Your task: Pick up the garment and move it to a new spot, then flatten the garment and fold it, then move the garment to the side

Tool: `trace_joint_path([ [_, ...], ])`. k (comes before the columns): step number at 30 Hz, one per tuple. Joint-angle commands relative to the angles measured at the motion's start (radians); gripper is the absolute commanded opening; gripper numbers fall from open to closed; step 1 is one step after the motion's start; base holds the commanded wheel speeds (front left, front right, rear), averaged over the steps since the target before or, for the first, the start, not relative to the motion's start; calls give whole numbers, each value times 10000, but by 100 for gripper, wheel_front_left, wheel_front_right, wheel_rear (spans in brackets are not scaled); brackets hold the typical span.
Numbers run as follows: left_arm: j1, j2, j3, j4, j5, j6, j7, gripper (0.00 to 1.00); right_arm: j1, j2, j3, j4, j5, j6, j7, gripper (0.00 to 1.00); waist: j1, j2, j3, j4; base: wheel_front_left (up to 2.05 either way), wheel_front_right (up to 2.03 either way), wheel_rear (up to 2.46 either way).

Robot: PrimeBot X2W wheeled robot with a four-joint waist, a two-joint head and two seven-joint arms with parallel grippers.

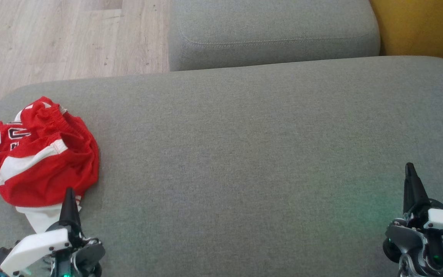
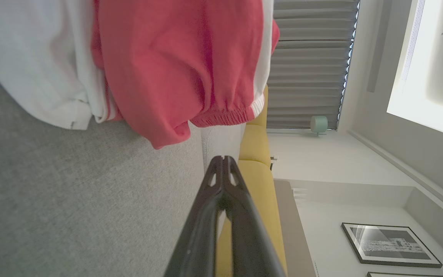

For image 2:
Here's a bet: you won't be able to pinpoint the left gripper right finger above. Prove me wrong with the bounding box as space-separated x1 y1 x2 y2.
225 156 286 277

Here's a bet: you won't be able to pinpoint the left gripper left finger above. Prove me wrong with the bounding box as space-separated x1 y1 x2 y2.
164 156 225 277

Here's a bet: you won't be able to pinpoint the red shorts white trim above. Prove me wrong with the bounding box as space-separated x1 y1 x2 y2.
93 0 280 150

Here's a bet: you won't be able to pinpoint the red white printed jersey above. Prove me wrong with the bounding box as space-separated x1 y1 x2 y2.
0 0 124 130

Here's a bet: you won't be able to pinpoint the beige wooden panel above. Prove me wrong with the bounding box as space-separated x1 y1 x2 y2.
273 179 317 277

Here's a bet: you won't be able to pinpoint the yellow sofa cushion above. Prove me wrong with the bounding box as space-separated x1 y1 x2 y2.
216 85 288 277

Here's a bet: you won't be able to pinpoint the black framed large picture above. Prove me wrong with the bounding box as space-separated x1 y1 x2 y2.
341 222 443 269

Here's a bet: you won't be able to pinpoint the pale green lamp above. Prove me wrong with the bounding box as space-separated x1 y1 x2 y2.
310 115 328 137

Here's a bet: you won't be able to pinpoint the grey window blinds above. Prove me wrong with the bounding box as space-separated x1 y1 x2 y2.
266 0 360 130

